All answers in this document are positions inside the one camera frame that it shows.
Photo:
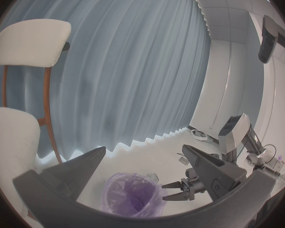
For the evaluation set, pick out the white cushioned wooden chair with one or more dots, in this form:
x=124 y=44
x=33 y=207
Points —
x=26 y=41

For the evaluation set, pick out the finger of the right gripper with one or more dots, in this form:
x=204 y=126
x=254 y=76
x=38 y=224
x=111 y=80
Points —
x=174 y=185
x=175 y=196

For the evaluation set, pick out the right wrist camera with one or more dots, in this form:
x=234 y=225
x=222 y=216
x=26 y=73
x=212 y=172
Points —
x=191 y=173

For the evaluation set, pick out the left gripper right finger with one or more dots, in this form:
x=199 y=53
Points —
x=213 y=174

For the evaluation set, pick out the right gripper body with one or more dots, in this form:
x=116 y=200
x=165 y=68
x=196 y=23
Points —
x=193 y=186

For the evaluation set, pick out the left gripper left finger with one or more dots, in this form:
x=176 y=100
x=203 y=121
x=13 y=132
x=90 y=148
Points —
x=78 y=172

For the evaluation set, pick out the pale blue curtain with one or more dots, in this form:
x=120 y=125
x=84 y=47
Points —
x=133 y=56

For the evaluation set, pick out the crumpled white paper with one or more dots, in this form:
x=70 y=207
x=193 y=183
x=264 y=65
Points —
x=153 y=176

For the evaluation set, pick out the white trash bin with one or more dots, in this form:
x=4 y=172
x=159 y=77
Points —
x=105 y=198

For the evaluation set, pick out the purple plastic bag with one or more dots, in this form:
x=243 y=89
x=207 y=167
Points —
x=133 y=193

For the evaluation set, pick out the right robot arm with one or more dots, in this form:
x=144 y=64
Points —
x=235 y=132

